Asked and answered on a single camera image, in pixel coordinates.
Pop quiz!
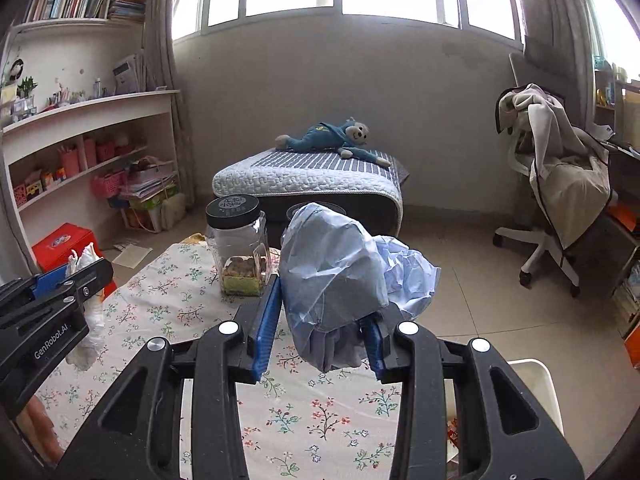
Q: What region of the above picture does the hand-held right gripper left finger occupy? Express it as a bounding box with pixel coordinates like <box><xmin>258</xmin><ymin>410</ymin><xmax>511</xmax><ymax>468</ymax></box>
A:
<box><xmin>55</xmin><ymin>275</ymin><xmax>282</xmax><ymax>480</ymax></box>

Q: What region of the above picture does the white plastic wrapper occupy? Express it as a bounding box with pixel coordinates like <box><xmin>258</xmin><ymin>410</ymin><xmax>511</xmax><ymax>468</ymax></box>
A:
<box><xmin>66</xmin><ymin>242</ymin><xmax>107</xmax><ymax>372</ymax></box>

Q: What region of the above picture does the floral tablecloth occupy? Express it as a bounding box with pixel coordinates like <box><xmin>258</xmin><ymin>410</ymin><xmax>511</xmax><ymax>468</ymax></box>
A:
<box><xmin>30</xmin><ymin>240</ymin><xmax>416</xmax><ymax>480</ymax></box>

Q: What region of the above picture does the beige blanket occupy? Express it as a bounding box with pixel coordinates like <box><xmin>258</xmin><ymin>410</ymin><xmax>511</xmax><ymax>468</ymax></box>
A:
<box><xmin>495</xmin><ymin>83</ymin><xmax>613</xmax><ymax>251</ymax></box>

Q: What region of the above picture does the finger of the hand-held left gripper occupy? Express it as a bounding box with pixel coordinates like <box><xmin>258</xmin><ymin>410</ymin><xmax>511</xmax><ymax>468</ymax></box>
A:
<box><xmin>0</xmin><ymin>258</ymin><xmax>115</xmax><ymax>317</ymax></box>

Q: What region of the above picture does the beige bag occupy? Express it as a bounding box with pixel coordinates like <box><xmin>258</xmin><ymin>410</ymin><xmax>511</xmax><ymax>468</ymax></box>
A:
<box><xmin>160</xmin><ymin>192</ymin><xmax>187</xmax><ymax>231</ymax></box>

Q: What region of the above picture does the striped quilted cover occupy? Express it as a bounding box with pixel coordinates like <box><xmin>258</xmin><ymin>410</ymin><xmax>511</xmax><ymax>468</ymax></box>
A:
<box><xmin>212</xmin><ymin>149</ymin><xmax>405</xmax><ymax>233</ymax></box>

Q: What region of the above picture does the grey curtain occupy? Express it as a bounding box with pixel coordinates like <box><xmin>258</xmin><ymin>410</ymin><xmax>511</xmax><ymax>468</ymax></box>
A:
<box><xmin>142</xmin><ymin>0</ymin><xmax>198</xmax><ymax>211</ymax></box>
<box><xmin>517</xmin><ymin>0</ymin><xmax>598</xmax><ymax>126</ymax></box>

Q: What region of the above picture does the white bookshelf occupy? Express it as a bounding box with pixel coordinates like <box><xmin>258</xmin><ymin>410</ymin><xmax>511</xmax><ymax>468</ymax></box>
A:
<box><xmin>0</xmin><ymin>0</ymin><xmax>188</xmax><ymax>271</ymax></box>

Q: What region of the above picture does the white plastic bin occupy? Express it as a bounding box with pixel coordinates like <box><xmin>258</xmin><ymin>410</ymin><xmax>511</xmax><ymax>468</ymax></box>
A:
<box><xmin>445</xmin><ymin>358</ymin><xmax>565</xmax><ymax>480</ymax></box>

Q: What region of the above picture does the red cardboard box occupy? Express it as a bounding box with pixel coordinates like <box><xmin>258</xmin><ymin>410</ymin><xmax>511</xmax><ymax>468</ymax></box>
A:
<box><xmin>31</xmin><ymin>222</ymin><xmax>118</xmax><ymax>301</ymax></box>

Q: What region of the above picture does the wooden desk with shelves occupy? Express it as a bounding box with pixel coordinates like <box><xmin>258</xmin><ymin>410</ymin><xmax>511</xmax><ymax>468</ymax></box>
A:
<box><xmin>592</xmin><ymin>60</ymin><xmax>640</xmax><ymax>368</ymax></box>

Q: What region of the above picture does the white office chair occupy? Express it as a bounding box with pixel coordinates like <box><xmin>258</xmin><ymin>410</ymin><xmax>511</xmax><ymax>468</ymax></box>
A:
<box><xmin>494</xmin><ymin>52</ymin><xmax>616</xmax><ymax>297</ymax></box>

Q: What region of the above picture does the clear jar with green base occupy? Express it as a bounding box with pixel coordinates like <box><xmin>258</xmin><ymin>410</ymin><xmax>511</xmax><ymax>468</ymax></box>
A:
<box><xmin>205</xmin><ymin>195</ymin><xmax>273</xmax><ymax>297</ymax></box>

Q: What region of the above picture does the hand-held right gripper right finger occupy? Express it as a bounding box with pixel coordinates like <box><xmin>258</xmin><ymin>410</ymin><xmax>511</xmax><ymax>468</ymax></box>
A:
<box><xmin>360</xmin><ymin>305</ymin><xmax>586</xmax><ymax>480</ymax></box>

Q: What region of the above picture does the paper sheet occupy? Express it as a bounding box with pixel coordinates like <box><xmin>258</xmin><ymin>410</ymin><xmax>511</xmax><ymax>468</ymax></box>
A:
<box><xmin>112</xmin><ymin>242</ymin><xmax>153</xmax><ymax>268</ymax></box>

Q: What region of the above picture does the orange flat box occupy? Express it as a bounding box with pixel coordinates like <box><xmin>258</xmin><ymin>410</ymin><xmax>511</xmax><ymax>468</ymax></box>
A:
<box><xmin>607</xmin><ymin>205</ymin><xmax>640</xmax><ymax>233</ymax></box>

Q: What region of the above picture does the pink plastic basket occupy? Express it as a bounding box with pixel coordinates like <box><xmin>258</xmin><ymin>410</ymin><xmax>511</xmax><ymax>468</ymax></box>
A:
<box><xmin>90</xmin><ymin>170</ymin><xmax>128</xmax><ymax>198</ymax></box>

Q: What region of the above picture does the blue plush monkey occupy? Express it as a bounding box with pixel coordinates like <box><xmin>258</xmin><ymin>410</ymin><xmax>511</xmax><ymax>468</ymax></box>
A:
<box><xmin>274</xmin><ymin>116</ymin><xmax>393</xmax><ymax>168</ymax></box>

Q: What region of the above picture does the clear jar with brown balls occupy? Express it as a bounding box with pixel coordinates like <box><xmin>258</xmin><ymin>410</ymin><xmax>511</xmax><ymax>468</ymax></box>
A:
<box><xmin>286</xmin><ymin>202</ymin><xmax>347</xmax><ymax>226</ymax></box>

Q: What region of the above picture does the light blue plastic bag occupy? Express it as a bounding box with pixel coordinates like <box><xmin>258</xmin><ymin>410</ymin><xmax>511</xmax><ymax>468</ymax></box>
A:
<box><xmin>277</xmin><ymin>202</ymin><xmax>442</xmax><ymax>373</ymax></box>

